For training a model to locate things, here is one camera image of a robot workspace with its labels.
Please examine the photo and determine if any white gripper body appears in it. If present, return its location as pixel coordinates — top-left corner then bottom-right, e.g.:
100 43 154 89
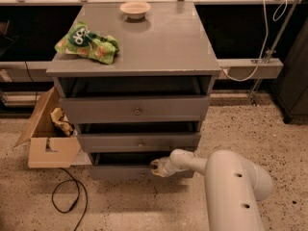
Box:
157 157 175 177

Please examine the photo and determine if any grey bottom drawer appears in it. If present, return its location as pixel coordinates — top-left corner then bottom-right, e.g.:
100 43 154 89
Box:
88 151 195 181

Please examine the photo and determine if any grey drawer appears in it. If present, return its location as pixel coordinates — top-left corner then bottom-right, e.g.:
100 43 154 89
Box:
88 151 195 181
77 133 201 153
60 96 209 124

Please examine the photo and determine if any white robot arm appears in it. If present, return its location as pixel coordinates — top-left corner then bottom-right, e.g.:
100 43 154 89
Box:
151 149 273 231

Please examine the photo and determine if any grey middle drawer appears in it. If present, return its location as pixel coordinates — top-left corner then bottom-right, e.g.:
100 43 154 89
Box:
77 133 201 153

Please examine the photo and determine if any grey drawer cabinet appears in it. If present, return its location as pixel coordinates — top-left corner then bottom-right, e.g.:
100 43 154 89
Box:
46 1 222 177

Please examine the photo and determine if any grey top drawer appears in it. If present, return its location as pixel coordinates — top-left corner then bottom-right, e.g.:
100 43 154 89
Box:
60 96 209 124

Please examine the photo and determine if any cardboard box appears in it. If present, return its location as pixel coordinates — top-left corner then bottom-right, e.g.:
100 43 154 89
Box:
16 88 81 168

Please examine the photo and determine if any crumpled yellow paper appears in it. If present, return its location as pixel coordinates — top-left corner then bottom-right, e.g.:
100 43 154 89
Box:
50 108 74 137

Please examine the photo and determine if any green chip bag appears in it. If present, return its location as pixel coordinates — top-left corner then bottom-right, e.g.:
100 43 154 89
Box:
55 21 119 64

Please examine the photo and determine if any dark cabinet at right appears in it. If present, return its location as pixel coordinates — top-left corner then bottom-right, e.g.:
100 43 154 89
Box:
272 19 308 123

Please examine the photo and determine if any white bowl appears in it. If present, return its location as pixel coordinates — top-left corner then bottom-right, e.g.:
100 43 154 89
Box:
119 1 151 19

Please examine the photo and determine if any metal stand pole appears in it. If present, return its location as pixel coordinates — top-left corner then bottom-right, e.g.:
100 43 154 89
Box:
248 0 306 107

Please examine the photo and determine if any black floor cable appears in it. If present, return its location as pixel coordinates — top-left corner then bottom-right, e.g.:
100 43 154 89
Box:
51 167 89 231

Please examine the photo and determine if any grey wall rail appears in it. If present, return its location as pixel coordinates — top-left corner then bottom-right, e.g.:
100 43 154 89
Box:
0 58 283 83

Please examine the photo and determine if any white hanging cable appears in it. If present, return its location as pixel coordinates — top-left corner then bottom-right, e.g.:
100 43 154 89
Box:
220 0 289 83

